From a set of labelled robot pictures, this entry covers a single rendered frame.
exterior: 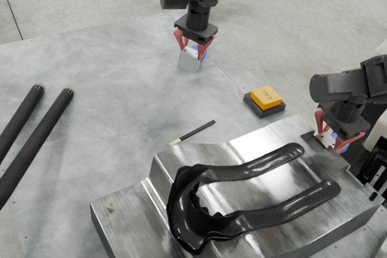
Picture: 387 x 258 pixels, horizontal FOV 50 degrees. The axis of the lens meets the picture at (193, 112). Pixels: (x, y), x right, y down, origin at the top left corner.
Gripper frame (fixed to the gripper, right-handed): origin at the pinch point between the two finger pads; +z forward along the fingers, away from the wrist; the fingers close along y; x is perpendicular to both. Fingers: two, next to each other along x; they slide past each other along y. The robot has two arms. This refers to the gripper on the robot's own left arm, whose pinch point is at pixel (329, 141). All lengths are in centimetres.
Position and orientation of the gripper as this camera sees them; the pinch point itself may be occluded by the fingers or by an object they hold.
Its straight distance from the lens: 101.5
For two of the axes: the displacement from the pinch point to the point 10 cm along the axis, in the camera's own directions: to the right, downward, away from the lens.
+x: 8.8, -2.5, 4.1
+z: -1.3, 7.1, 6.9
